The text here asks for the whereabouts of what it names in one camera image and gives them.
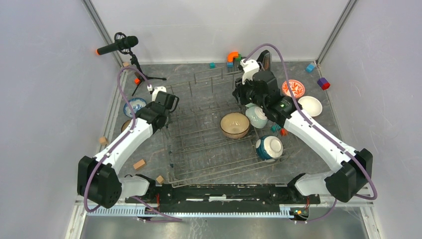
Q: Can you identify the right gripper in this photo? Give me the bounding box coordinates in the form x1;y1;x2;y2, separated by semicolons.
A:
232;73;267;109

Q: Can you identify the white blue rimmed bowl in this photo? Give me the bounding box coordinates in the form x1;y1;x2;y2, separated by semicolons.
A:
123;97;147;118

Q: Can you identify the light green ribbed bowl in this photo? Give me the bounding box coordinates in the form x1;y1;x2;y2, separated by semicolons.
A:
245;106;268;129

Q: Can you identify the dark brown banded bowl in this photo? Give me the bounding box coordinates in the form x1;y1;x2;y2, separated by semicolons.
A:
120;119;132;132

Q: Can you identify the white bowl orange pattern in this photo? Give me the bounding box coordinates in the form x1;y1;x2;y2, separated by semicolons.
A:
281;79;306;99

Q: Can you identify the pink brown flower bowl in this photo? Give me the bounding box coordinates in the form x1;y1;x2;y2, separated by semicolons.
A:
219;112;250;139

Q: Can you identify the grey wire dish rack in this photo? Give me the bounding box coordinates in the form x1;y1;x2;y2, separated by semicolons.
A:
164;68;293;187

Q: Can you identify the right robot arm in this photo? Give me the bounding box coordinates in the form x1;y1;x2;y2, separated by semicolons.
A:
232;71;373;203

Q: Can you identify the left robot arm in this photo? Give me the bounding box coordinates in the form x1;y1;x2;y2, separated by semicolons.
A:
77;91;180;209

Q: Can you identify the black metronome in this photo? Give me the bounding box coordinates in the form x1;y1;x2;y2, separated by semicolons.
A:
256;50;272;71

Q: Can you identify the black microphone tripod stand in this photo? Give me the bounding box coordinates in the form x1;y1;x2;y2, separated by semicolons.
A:
128;49;167;96

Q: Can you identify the teal toy block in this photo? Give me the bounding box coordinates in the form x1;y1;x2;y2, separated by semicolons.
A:
271;124;281;132

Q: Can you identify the orange curved toy block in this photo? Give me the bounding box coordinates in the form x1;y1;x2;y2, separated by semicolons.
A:
227;51;239;62

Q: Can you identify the blue toy block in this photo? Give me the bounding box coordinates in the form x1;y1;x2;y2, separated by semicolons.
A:
305;63;317;73

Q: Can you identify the wooden block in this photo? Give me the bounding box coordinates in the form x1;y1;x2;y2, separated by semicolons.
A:
133;159;146;170

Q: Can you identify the teal bowl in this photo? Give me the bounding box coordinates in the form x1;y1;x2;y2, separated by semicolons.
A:
255;135;284;162

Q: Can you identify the small wooden cube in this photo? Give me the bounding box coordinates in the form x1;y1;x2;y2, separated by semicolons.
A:
99;136;108;146

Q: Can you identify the purple red toy block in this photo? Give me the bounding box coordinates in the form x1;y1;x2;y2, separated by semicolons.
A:
317;77;330;90

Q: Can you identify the black microphone orange tip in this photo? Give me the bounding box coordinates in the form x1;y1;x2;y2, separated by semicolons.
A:
96;32;139;55

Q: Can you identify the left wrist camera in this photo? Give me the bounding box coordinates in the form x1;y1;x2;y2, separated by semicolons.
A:
147;85;167;101

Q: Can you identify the wooden cube near rail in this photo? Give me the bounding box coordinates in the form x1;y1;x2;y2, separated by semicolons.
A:
156;175;165;184

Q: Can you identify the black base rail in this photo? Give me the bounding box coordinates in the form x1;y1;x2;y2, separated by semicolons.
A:
141;184;320;213

